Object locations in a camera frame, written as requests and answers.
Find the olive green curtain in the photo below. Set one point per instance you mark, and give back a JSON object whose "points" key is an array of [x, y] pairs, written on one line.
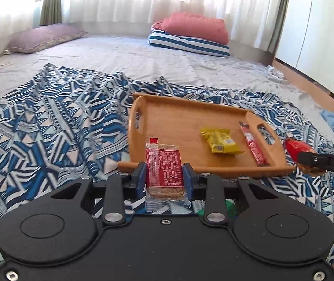
{"points": [[51, 12]]}

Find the purple pillow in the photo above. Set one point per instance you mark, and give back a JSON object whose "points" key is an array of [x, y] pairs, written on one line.
{"points": [[44, 37]]}

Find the long red snack bar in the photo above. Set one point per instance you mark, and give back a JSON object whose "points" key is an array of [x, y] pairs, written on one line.
{"points": [[253, 145]]}

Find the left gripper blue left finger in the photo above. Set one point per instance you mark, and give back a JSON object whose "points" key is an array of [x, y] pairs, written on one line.
{"points": [[138, 181]]}

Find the white wardrobe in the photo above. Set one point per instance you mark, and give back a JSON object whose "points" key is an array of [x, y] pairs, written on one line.
{"points": [[307, 40]]}

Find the red pillow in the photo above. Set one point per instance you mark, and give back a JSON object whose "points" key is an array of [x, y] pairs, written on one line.
{"points": [[193, 25]]}

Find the blue striped pillow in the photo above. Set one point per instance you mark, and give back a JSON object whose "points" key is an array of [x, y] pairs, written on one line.
{"points": [[161, 39]]}

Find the green snack packet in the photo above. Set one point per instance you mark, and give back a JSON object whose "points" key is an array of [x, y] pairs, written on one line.
{"points": [[199, 205]]}

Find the yellow snack packet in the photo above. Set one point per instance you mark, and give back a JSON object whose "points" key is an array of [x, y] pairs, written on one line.
{"points": [[220, 141]]}

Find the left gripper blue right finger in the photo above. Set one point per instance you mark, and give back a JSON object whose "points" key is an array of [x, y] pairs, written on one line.
{"points": [[190, 180]]}

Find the grey bed sheet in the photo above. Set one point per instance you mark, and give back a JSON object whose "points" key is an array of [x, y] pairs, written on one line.
{"points": [[140, 61]]}

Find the crumpled white tissue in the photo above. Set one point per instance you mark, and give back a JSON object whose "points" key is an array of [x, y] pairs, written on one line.
{"points": [[275, 72]]}

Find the blue patterned cloth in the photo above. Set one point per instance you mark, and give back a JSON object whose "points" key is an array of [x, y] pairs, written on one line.
{"points": [[66, 124]]}

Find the red gold cracker packet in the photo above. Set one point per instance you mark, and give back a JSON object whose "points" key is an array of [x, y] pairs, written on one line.
{"points": [[294, 147]]}

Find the red patterned biscuit packet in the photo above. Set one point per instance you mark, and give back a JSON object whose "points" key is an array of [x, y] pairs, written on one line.
{"points": [[164, 181]]}

